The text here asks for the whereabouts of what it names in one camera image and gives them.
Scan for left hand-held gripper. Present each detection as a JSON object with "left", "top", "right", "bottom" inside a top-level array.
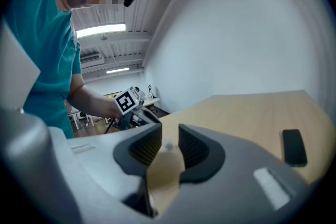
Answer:
[{"left": 114, "top": 86, "right": 162, "bottom": 131}]

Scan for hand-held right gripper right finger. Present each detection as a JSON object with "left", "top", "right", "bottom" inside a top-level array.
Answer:
[{"left": 159, "top": 124, "right": 309, "bottom": 224}]

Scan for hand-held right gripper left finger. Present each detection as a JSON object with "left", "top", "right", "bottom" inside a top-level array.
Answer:
[{"left": 49, "top": 123, "right": 162, "bottom": 202}]

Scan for person's left forearm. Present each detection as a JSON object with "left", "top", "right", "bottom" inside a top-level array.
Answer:
[{"left": 67, "top": 73, "right": 122, "bottom": 119}]

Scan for short ceiling light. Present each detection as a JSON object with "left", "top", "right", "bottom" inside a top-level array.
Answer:
[{"left": 106, "top": 67, "right": 130, "bottom": 74}]

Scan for black phone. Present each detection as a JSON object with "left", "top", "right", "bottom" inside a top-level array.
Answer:
[{"left": 282, "top": 129, "right": 308, "bottom": 167}]

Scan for white ceiling air conditioner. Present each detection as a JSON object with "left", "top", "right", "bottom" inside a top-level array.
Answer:
[{"left": 80, "top": 53, "right": 102, "bottom": 64}]

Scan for long ceiling light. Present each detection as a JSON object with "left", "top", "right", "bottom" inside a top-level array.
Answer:
[{"left": 75, "top": 23, "right": 127, "bottom": 39}]

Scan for person's teal shirt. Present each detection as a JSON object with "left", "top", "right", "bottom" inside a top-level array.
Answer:
[{"left": 4, "top": 0, "right": 82, "bottom": 139}]

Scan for black cable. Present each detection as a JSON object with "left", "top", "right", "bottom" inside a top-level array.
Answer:
[{"left": 104, "top": 117, "right": 117, "bottom": 135}]

